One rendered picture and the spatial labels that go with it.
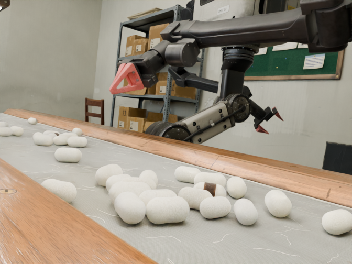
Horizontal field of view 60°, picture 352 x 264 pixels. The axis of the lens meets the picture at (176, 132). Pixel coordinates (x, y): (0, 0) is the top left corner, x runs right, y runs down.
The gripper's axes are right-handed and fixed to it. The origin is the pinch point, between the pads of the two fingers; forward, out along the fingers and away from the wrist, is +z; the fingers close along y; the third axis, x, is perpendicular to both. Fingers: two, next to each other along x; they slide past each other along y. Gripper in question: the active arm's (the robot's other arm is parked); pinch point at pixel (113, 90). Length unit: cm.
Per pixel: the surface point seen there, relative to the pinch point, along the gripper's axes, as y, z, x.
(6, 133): -5.7, 22.8, -3.9
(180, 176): 35.6, 15.2, 2.0
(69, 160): 22.1, 21.9, -3.1
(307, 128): -40, -147, 128
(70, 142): 7.7, 16.8, 0.8
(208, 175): 40.2, 14.5, 1.0
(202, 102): -157, -161, 122
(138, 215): 45, 25, -7
